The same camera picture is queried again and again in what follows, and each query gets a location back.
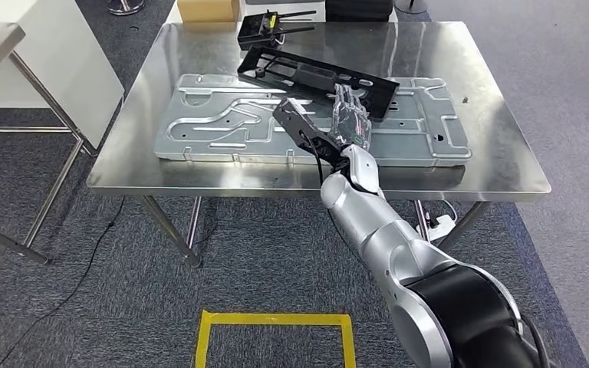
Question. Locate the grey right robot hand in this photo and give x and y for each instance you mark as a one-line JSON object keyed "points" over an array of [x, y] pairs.
{"points": [[351, 124]]}

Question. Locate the black plastic panel part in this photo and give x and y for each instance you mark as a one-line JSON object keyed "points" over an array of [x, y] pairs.
{"points": [[320, 76]]}

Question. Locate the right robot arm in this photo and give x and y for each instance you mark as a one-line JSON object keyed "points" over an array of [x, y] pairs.
{"points": [[426, 264]]}

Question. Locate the stainless steel workbench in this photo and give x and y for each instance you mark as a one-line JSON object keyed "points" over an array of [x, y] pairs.
{"points": [[172, 162]]}

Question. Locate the black case with yellow label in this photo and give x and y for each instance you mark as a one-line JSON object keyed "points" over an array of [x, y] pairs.
{"points": [[358, 10]]}

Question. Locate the black pole stand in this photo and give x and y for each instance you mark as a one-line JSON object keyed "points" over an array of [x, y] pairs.
{"points": [[410, 5]]}

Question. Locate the black desktop stand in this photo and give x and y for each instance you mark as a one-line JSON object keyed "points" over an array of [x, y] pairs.
{"points": [[256, 30]]}

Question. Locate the white power strip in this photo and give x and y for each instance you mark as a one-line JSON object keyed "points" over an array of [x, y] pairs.
{"points": [[441, 226]]}

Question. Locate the white desk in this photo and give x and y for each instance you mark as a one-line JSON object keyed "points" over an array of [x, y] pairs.
{"points": [[284, 6]]}

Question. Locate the grey stamped sheet metal panel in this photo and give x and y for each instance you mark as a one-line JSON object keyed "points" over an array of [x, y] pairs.
{"points": [[213, 122]]}

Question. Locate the brown cardboard box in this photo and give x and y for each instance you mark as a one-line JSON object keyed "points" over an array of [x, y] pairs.
{"points": [[208, 10]]}

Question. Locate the yellow floor tape outline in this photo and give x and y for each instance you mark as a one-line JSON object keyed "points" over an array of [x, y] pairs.
{"points": [[274, 320]]}

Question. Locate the chrome round stand base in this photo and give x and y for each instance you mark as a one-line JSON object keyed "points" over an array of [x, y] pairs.
{"points": [[126, 6]]}

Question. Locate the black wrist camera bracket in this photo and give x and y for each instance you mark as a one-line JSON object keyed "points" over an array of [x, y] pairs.
{"points": [[307, 129]]}

